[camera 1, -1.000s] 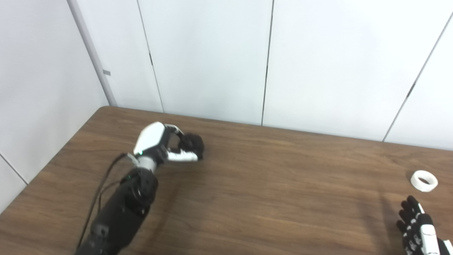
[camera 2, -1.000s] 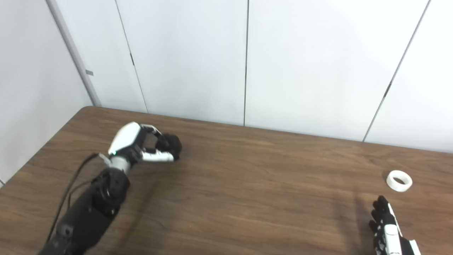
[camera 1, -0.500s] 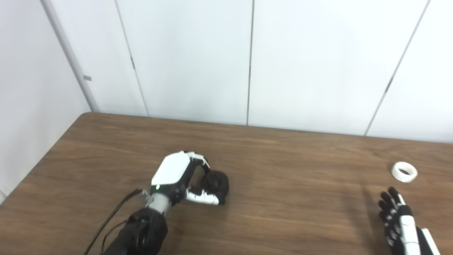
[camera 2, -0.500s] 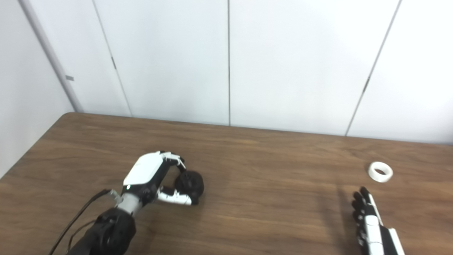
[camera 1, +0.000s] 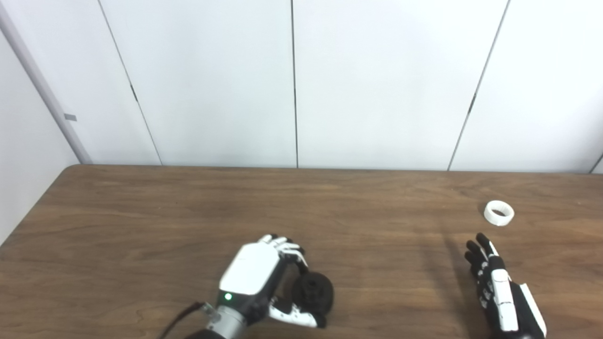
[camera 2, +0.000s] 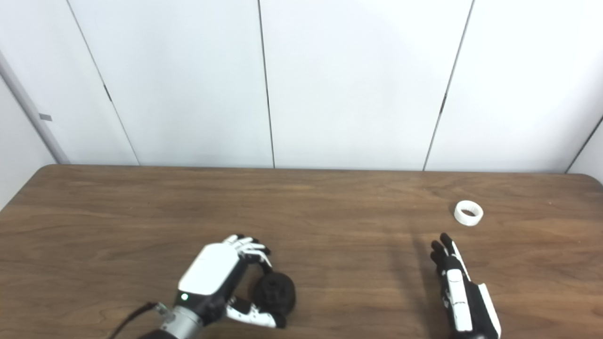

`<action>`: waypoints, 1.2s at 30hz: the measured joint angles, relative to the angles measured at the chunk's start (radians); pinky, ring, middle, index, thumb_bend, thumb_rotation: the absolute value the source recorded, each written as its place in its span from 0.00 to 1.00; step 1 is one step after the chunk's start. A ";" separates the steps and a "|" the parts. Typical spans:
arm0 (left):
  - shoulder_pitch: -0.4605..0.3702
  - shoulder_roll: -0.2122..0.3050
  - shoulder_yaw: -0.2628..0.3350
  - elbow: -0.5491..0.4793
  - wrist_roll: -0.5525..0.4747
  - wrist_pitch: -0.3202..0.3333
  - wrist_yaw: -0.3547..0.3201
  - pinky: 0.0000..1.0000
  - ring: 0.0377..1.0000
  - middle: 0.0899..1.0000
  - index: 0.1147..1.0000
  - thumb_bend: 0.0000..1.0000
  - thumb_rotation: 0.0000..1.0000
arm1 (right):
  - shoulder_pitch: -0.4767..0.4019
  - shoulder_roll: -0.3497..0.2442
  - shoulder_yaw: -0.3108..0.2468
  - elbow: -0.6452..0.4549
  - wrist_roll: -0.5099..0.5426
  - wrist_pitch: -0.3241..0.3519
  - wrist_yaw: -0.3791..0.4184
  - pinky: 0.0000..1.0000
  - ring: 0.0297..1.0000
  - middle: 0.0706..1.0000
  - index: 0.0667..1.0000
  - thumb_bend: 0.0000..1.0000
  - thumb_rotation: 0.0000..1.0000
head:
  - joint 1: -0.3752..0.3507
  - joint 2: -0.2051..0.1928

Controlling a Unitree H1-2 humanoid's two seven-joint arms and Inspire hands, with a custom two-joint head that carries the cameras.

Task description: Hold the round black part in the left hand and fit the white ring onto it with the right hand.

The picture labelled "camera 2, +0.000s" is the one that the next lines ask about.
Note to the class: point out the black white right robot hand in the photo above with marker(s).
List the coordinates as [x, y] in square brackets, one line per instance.
[459, 296]

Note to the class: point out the small grey wall tag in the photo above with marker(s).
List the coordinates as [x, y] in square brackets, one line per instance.
[45, 117]

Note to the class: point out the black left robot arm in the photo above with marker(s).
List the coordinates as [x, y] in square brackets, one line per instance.
[181, 326]

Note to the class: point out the round black part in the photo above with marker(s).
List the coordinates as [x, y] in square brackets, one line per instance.
[275, 294]

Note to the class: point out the grey wall corner post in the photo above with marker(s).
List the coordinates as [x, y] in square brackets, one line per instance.
[33, 110]

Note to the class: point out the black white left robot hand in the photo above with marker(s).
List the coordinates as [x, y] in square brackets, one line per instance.
[212, 268]

